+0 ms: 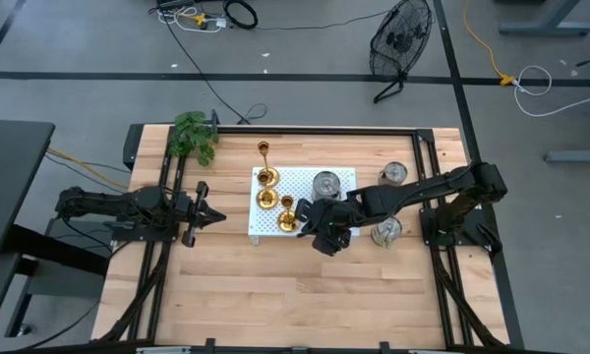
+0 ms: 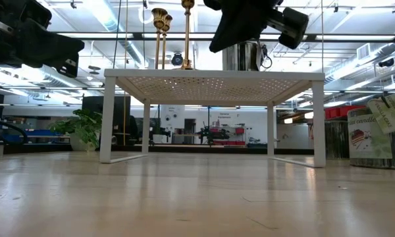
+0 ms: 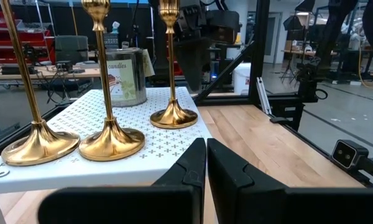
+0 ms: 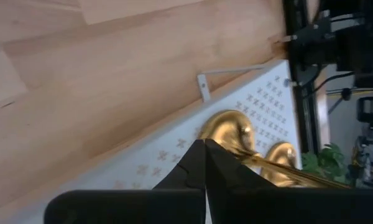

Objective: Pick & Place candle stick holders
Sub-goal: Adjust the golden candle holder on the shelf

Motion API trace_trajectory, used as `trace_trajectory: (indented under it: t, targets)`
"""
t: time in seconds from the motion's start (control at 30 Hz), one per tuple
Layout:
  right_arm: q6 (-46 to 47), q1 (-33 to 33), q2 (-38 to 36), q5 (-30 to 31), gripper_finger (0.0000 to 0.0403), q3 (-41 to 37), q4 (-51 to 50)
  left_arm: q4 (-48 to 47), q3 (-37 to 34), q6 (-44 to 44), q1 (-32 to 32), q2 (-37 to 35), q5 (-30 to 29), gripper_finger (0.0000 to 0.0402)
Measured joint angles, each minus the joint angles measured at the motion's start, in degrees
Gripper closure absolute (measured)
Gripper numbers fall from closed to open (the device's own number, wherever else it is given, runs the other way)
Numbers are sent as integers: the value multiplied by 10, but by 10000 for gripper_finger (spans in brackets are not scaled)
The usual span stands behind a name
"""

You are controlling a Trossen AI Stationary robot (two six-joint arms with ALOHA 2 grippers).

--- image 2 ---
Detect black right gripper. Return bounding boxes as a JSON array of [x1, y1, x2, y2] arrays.
[[209, 0, 309, 53]]

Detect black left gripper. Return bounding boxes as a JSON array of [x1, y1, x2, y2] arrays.
[[0, 0, 86, 78]]

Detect silver ribbed candle tin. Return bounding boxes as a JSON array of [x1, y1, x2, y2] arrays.
[[323, 120, 350, 161], [347, 93, 395, 171], [222, 41, 263, 72]]

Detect large black cabinet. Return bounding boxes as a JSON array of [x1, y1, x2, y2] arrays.
[[82, 95, 132, 146]]

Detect white perforated metal shelf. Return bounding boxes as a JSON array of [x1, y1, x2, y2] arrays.
[[98, 68, 326, 169]]

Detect green potted plant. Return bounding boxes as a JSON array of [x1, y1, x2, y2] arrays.
[[49, 108, 103, 153]]

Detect blue bench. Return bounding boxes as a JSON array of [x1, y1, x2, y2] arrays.
[[3, 129, 72, 145]]

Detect black overhead beam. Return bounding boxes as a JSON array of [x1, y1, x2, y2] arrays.
[[54, 32, 395, 42]]

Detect red storage bin rack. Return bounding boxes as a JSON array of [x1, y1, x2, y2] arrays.
[[213, 126, 247, 146]]

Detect red storage crates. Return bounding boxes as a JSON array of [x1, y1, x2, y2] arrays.
[[324, 105, 367, 121]]

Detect black cable loop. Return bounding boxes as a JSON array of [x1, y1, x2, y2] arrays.
[[0, 113, 30, 144]]

